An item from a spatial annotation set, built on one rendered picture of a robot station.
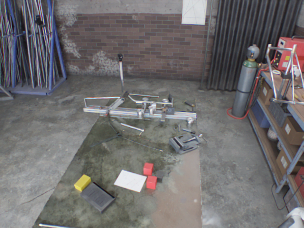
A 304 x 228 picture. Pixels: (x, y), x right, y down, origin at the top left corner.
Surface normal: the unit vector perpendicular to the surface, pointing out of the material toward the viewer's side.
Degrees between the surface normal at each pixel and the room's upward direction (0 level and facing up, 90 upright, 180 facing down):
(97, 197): 0
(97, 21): 90
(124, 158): 0
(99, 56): 90
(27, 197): 0
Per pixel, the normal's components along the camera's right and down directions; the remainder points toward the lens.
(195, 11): -0.15, 0.55
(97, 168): 0.00, -0.83
